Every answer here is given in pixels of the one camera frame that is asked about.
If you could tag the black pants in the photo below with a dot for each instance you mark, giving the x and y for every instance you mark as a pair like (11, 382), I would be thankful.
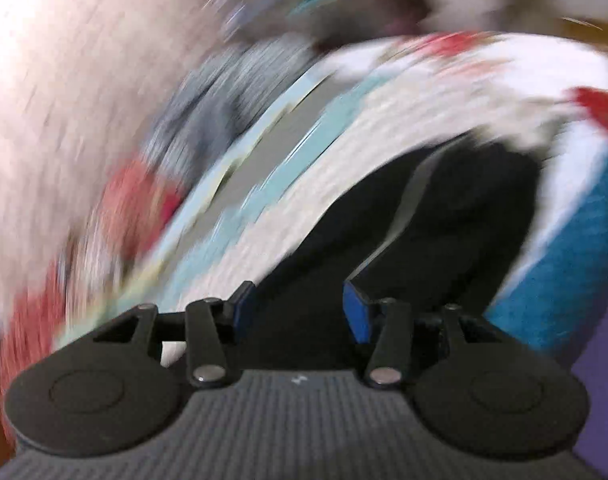
(459, 220)

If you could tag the red floral patchwork quilt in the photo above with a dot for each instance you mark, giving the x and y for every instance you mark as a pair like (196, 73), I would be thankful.
(134, 195)

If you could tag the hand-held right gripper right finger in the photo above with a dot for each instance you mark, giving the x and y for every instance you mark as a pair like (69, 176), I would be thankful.
(358, 315)

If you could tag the blue grey patterned quilt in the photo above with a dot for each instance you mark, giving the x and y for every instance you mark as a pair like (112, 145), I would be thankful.
(209, 105)

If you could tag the patterned teal beige bedspread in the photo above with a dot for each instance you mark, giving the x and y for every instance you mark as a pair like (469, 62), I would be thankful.
(344, 150)

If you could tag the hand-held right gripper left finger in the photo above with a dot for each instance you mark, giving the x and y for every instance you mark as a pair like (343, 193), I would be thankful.
(244, 307)

